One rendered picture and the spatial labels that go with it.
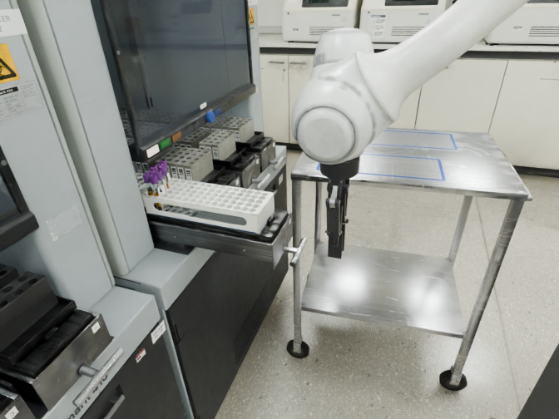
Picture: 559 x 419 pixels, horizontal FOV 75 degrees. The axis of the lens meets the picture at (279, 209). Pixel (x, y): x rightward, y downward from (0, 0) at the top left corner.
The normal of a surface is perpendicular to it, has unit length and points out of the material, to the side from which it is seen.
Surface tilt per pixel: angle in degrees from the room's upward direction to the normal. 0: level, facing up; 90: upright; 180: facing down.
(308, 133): 97
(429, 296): 0
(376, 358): 0
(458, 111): 90
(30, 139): 90
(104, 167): 90
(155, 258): 0
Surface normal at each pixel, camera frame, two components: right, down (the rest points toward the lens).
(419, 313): -0.03, -0.85
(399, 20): -0.33, 0.50
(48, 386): 0.94, 0.14
